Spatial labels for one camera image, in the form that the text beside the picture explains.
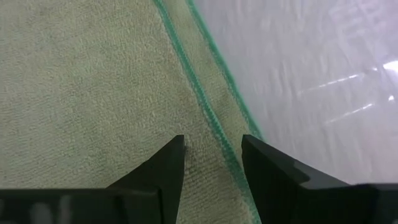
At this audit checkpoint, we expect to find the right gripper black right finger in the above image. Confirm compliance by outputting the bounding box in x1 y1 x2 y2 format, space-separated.
241 134 398 224

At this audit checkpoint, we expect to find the light green microfiber towel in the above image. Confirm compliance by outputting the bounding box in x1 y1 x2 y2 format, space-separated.
0 0 265 224

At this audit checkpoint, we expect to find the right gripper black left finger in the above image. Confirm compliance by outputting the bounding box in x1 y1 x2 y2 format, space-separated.
0 134 187 224

